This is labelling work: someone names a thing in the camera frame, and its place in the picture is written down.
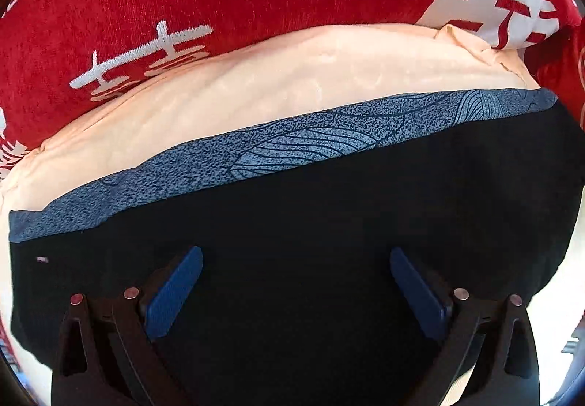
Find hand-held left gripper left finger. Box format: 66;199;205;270
51;245;204;406

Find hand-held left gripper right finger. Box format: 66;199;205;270
389;246;540;406

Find black pants with blue waistband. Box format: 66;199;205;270
8;87;585;406

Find peach patterned towel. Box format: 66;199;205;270
0;24;540;212

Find red embroidered pillow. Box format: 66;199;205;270
525;0;585;128

